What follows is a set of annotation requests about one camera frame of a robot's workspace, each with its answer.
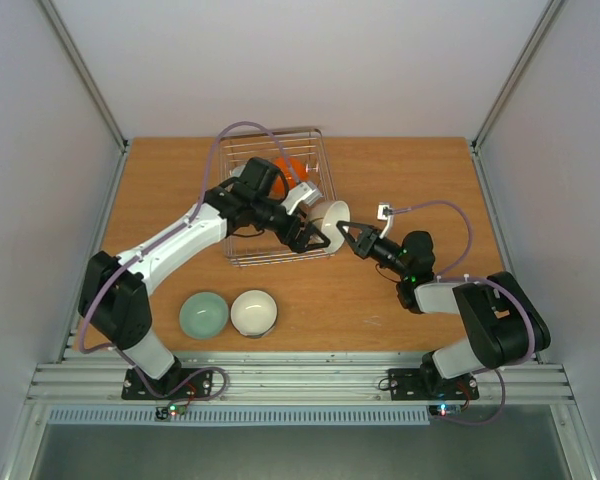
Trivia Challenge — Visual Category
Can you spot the red blue patterned bowl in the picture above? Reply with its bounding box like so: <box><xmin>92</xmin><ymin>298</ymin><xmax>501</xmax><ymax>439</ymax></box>
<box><xmin>230</xmin><ymin>164</ymin><xmax>246</xmax><ymax>178</ymax></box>

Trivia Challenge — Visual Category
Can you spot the steel wire dish rack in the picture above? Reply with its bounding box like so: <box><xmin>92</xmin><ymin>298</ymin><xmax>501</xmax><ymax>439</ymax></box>
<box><xmin>214</xmin><ymin>127</ymin><xmax>339</xmax><ymax>269</ymax></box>

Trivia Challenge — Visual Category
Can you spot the pale green bowl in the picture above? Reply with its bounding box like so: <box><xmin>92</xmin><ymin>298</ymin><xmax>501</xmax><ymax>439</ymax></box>
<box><xmin>179</xmin><ymin>292</ymin><xmax>229</xmax><ymax>340</ymax></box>

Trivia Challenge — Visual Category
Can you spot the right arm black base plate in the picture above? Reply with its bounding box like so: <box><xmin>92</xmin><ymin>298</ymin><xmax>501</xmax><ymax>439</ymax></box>
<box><xmin>387</xmin><ymin>368</ymin><xmax>480</xmax><ymax>402</ymax></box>

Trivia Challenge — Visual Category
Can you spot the controller board with leds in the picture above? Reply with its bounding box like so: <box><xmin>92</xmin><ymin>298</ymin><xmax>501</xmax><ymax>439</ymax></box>
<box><xmin>429</xmin><ymin>403</ymin><xmax>463</xmax><ymax>417</ymax></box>
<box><xmin>155</xmin><ymin>405</ymin><xmax>188</xmax><ymax>421</ymax></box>

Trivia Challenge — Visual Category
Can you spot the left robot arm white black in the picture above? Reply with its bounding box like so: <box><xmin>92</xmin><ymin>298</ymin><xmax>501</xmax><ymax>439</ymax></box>
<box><xmin>78</xmin><ymin>157</ymin><xmax>330</xmax><ymax>398</ymax></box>

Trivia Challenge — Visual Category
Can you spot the aluminium frame post right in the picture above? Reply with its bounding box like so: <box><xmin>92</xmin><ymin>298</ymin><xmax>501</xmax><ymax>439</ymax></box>
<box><xmin>470</xmin><ymin>0</ymin><xmax>566</xmax><ymax>151</ymax></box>

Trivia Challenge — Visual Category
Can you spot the left controller board with leds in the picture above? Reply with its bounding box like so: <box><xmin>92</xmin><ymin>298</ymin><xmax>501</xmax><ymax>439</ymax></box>
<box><xmin>155</xmin><ymin>405</ymin><xmax>188</xmax><ymax>421</ymax></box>

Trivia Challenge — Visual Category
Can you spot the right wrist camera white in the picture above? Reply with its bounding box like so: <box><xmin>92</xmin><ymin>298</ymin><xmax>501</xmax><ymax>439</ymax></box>
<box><xmin>377</xmin><ymin>202</ymin><xmax>394</xmax><ymax>238</ymax></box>

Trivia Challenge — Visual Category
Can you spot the grey slotted cable duct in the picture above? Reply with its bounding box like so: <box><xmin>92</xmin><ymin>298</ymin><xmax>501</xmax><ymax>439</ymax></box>
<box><xmin>47</xmin><ymin>405</ymin><xmax>430</xmax><ymax>427</ymax></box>

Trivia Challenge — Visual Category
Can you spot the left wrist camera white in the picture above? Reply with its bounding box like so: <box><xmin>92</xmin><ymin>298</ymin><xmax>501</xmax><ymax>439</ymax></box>
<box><xmin>281</xmin><ymin>181</ymin><xmax>322</xmax><ymax>215</ymax></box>

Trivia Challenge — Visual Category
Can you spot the aluminium frame post left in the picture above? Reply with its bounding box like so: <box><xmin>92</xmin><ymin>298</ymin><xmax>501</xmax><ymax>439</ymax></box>
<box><xmin>37</xmin><ymin>0</ymin><xmax>130</xmax><ymax>151</ymax></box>

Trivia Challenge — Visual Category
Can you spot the white bowl dark base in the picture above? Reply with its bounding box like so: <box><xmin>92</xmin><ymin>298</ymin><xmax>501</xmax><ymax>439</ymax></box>
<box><xmin>230</xmin><ymin>290</ymin><xmax>278</xmax><ymax>338</ymax></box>

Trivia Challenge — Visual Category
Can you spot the aluminium frame post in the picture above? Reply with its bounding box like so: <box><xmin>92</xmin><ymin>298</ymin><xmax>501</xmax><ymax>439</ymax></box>
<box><xmin>470</xmin><ymin>0</ymin><xmax>566</xmax><ymax>151</ymax></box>
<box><xmin>37</xmin><ymin>0</ymin><xmax>130</xmax><ymax>151</ymax></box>

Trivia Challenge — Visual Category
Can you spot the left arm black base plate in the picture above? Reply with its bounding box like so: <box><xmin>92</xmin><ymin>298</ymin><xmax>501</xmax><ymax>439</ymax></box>
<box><xmin>121</xmin><ymin>368</ymin><xmax>214</xmax><ymax>401</ymax></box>

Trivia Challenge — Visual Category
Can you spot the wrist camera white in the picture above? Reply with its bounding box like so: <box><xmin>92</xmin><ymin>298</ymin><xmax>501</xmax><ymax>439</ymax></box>
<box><xmin>281</xmin><ymin>181</ymin><xmax>322</xmax><ymax>215</ymax></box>
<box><xmin>377</xmin><ymin>202</ymin><xmax>394</xmax><ymax>238</ymax></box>

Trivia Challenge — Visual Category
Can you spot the right controller board with leds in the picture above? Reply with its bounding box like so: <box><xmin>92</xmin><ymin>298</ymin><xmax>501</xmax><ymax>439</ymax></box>
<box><xmin>429</xmin><ymin>403</ymin><xmax>463</xmax><ymax>417</ymax></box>

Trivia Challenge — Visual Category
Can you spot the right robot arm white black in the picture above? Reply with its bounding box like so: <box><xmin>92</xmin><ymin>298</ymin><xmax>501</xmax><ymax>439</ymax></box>
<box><xmin>337</xmin><ymin>221</ymin><xmax>551</xmax><ymax>397</ymax></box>

